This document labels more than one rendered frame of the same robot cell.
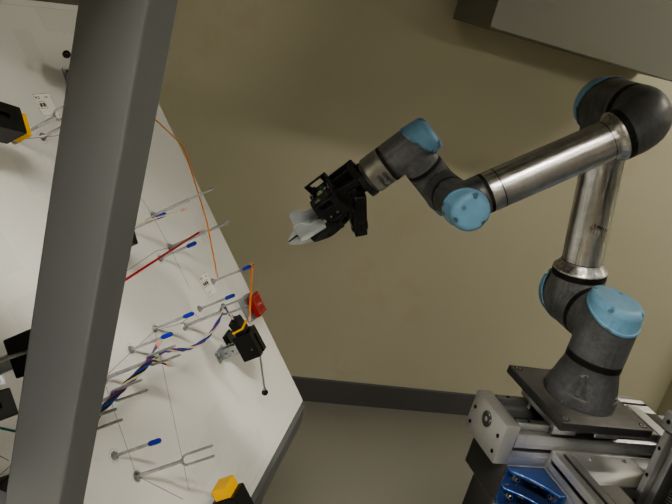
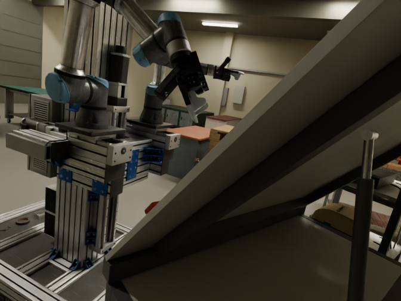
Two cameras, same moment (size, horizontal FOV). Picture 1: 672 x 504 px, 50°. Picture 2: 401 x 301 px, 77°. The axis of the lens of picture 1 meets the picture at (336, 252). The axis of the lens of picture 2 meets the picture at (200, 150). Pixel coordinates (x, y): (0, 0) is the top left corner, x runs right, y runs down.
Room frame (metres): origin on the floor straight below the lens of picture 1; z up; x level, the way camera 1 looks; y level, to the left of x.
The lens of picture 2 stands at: (1.95, 0.60, 1.40)
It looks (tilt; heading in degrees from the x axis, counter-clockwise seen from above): 13 degrees down; 221
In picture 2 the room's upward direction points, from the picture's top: 10 degrees clockwise
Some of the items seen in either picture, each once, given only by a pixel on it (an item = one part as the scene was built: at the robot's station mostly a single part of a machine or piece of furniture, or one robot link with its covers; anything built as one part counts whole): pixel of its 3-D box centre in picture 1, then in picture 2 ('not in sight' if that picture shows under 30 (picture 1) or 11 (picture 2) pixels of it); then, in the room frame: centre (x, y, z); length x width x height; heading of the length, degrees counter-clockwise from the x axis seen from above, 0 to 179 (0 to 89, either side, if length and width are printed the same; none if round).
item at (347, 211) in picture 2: not in sight; (338, 222); (0.22, 0.32, 0.76); 0.30 x 0.21 x 0.20; 86
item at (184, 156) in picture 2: not in sight; (194, 150); (-1.37, -2.48, 0.36); 1.33 x 0.69 x 0.71; 20
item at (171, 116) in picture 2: not in sight; (183, 117); (-4.65, -6.37, 0.36); 1.82 x 1.66 x 0.72; 110
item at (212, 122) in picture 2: not in sight; (224, 127); (-5.05, -4.67, 0.36); 2.09 x 0.68 x 0.71; 20
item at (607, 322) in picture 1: (605, 324); (93, 90); (1.42, -0.57, 1.33); 0.13 x 0.12 x 0.14; 17
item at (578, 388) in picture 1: (586, 375); (92, 115); (1.42, -0.58, 1.21); 0.15 x 0.15 x 0.10
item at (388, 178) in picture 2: not in sight; (355, 171); (0.17, 0.32, 1.09); 0.35 x 0.33 x 0.07; 173
